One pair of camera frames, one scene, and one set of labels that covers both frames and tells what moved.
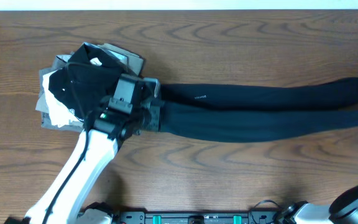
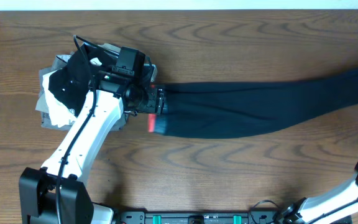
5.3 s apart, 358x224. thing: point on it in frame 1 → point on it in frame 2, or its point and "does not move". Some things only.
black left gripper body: (146, 119) → (146, 101)
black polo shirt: (87, 78) does not move
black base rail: (196, 217) does not move
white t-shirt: (61, 114) does not move
